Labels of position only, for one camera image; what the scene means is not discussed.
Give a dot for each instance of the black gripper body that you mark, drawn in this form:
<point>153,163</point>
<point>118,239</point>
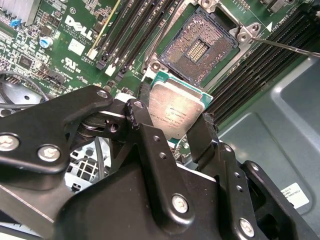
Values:
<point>112,205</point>

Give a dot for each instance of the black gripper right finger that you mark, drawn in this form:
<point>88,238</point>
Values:
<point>230,170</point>

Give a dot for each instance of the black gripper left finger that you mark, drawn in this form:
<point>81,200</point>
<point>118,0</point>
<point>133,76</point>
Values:
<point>155,160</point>

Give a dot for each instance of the silver CPU chip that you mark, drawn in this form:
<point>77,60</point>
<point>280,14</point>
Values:
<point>175,110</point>

